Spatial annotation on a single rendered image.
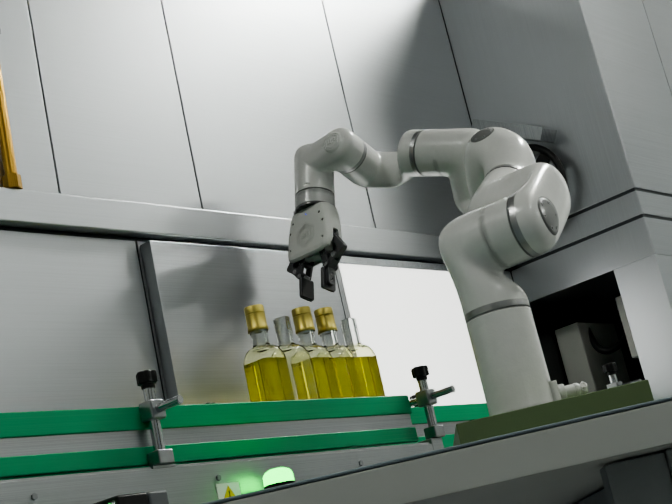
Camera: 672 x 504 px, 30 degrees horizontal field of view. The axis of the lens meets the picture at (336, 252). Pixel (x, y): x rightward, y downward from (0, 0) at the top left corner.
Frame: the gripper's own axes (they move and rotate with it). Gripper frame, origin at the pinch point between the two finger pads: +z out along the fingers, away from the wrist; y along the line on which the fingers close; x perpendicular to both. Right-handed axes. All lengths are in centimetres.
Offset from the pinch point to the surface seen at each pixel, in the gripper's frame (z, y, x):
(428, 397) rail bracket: 24.0, 16.7, 8.9
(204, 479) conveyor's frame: 47, 15, -39
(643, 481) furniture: 69, 94, -61
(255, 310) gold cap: 10.3, 1.2, -16.5
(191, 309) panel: 6.6, -12.0, -19.4
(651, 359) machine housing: -4, 16, 89
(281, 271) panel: -7.8, -11.7, 2.4
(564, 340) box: -20, -11, 98
